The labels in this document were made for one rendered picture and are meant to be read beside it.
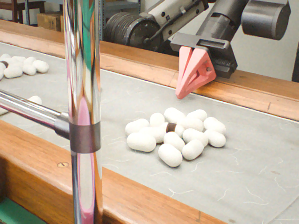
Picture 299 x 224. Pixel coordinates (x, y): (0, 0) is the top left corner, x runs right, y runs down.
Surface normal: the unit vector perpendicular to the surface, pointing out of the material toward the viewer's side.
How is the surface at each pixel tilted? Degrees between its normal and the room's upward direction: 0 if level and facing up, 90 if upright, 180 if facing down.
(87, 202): 90
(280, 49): 90
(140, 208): 0
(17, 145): 0
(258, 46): 90
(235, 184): 0
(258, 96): 45
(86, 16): 90
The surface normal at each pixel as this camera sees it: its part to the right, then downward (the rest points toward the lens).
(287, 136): 0.03, -0.92
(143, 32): 0.59, 0.32
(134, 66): -0.42, -0.45
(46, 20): -0.67, 0.25
